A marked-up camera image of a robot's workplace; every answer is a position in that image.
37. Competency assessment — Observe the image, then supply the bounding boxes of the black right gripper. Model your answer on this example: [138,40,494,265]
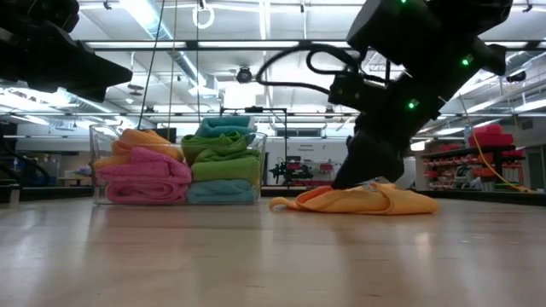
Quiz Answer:
[331,101,441,191]

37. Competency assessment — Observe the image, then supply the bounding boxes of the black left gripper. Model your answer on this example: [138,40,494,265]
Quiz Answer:
[0,20,134,104]

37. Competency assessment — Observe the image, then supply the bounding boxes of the orange microfiber towel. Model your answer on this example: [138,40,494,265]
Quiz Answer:
[268,182,440,216]
[92,128,185,171]

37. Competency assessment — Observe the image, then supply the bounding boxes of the pink microfiber towel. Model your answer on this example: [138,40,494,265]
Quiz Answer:
[104,177,190,205]
[96,147,193,185]

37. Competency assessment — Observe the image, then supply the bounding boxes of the green microfiber towel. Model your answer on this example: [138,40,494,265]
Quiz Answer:
[180,130,262,165]
[190,155,262,185]

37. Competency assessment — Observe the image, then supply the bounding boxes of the blue microfiber towel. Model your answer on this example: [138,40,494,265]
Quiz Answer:
[195,115,258,138]
[185,178,260,205]

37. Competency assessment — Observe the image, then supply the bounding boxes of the white shelf with red bins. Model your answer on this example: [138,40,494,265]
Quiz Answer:
[286,160,336,188]

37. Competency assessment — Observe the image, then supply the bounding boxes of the clear plastic bin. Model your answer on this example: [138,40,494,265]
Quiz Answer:
[88,123,269,206]

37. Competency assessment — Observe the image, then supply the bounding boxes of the black and red machine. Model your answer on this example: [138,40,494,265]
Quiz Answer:
[268,160,315,187]

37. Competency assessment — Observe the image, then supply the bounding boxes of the black computer monitor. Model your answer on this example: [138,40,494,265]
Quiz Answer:
[153,127,177,144]

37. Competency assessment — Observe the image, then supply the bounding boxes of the low wooden shelf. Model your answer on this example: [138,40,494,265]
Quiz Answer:
[57,175,93,188]

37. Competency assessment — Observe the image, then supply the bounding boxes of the long black ceiling beam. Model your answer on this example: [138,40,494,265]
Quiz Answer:
[80,39,546,53]

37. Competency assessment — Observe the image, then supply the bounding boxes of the black ceiling spotlight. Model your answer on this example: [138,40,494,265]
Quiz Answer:
[235,65,254,84]

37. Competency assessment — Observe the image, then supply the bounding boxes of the black ceiling speaker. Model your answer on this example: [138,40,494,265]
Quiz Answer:
[504,70,528,84]

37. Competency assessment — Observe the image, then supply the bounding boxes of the black hanging cable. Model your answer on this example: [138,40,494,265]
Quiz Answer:
[135,0,166,130]

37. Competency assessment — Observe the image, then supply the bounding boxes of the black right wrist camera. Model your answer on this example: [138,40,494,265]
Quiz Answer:
[327,72,386,113]

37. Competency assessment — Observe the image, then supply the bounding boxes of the yellow hanging rope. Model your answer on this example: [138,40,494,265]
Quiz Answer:
[165,0,179,130]
[458,93,534,194]

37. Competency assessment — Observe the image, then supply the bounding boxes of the white hanging ring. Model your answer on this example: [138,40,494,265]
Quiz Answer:
[191,0,216,31]

